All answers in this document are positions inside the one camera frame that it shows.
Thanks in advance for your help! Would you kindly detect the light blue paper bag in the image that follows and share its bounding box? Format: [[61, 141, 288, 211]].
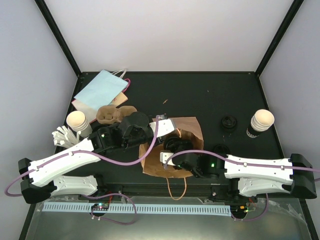
[[74, 70, 128, 110]]

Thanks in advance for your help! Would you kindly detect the brown pulp cup carrier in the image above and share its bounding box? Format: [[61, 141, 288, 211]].
[[96, 105, 137, 125]]

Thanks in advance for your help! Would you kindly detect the white plastic cutlery bundle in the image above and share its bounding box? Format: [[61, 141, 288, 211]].
[[51, 125, 80, 149]]

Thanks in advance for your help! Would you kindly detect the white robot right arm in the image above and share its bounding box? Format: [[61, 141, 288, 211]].
[[169, 150, 317, 202]]

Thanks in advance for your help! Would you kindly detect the light blue cable duct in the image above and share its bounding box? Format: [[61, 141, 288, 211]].
[[42, 202, 231, 217]]

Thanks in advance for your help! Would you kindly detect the left paper cup stack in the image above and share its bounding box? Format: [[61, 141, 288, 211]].
[[66, 110, 93, 138]]

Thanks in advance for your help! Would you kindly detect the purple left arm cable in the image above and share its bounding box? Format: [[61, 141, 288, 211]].
[[4, 115, 160, 225]]

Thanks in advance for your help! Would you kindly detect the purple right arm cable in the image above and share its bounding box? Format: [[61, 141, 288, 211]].
[[163, 149, 320, 223]]

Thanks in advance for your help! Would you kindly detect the black coffee cup lid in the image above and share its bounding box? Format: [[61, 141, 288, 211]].
[[213, 144, 230, 155]]

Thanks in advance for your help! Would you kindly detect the black lid stack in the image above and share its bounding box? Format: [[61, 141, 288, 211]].
[[220, 115, 238, 132]]

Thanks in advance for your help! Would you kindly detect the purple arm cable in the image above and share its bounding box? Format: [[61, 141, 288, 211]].
[[163, 149, 320, 223], [4, 115, 160, 225]]

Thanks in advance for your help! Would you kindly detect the small brown paper bag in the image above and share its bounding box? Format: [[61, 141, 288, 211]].
[[109, 92, 128, 106]]

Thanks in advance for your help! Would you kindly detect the right paper cup stack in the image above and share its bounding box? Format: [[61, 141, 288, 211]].
[[246, 109, 275, 139]]

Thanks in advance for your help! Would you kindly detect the black aluminium rail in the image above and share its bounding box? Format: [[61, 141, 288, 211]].
[[97, 183, 232, 202]]

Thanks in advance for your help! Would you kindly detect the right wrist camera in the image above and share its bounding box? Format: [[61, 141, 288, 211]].
[[159, 151, 178, 167]]

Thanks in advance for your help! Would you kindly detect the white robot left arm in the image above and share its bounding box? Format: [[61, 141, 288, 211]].
[[18, 111, 176, 204]]

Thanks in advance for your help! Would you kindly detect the paper cup stack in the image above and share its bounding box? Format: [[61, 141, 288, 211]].
[[66, 110, 93, 138], [246, 109, 275, 139]]

